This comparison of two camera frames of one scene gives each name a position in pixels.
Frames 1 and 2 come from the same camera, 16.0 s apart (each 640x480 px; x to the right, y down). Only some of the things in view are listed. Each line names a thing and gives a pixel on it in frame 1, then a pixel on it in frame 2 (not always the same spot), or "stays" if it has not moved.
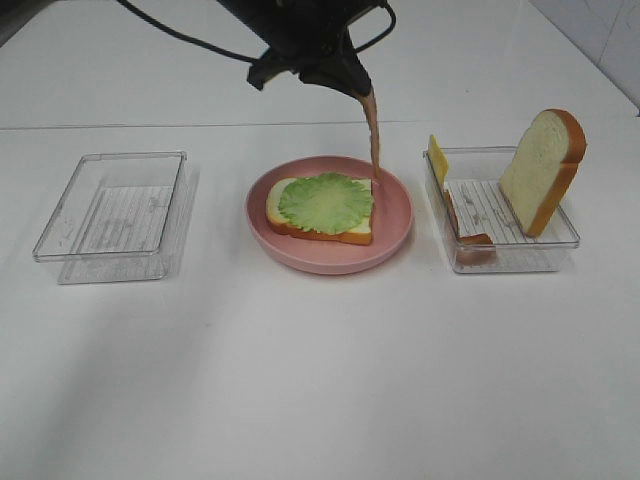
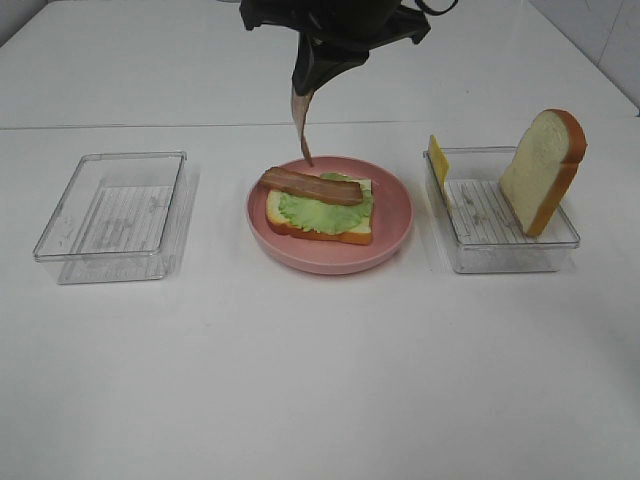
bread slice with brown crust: x=360 y=236 stays
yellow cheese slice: x=438 y=158 stays
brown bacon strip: x=471 y=249 -> x=300 y=103
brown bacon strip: x=369 y=100 -> x=312 y=187
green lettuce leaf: x=326 y=203 stays
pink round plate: x=392 y=218 stays
